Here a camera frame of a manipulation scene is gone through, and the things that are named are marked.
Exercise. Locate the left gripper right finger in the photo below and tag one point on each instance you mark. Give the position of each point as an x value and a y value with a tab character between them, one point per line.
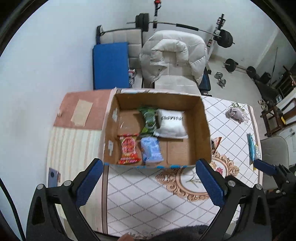
224	194

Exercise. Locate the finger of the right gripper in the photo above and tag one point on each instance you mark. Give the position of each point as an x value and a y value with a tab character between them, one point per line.
265	167

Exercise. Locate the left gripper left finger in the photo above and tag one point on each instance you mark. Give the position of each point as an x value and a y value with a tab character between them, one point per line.
77	195

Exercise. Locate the orange snack packet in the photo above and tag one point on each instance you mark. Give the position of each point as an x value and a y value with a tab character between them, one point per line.
215	142

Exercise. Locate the dark phone on table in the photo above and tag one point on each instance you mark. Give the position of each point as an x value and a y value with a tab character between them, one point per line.
53	178

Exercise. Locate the blue toothpaste tube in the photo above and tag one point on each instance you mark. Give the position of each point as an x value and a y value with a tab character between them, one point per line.
251	147

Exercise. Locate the patterned table cloth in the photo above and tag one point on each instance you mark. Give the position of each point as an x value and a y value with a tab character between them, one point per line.
146	200

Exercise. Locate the crumpled lilac cloth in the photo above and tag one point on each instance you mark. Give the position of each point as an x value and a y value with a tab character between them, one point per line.
237	115

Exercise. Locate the red floral snack packet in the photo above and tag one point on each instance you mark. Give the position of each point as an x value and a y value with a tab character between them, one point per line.
128	149

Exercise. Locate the light blue tissue pack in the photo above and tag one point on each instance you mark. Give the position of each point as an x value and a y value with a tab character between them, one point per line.
151	151

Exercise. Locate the white fabric pouch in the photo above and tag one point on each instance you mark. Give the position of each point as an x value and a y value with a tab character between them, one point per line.
171	124

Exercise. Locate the brown cardboard box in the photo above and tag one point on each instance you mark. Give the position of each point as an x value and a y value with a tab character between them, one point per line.
123	117

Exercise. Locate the small dumbbell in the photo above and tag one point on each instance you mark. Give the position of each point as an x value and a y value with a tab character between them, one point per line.
221	81

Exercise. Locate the green snack packet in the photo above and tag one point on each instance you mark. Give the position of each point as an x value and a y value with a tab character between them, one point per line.
150	122

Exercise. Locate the short barbell on floor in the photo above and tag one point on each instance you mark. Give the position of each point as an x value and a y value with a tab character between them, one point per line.
231	65

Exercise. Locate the beige armchair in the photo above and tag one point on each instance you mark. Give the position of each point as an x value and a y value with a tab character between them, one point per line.
135	43

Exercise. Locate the blue folded mat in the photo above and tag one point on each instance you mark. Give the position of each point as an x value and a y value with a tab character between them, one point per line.
110	66

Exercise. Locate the long barbell with plates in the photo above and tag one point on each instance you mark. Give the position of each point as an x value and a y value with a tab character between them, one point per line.
222	37

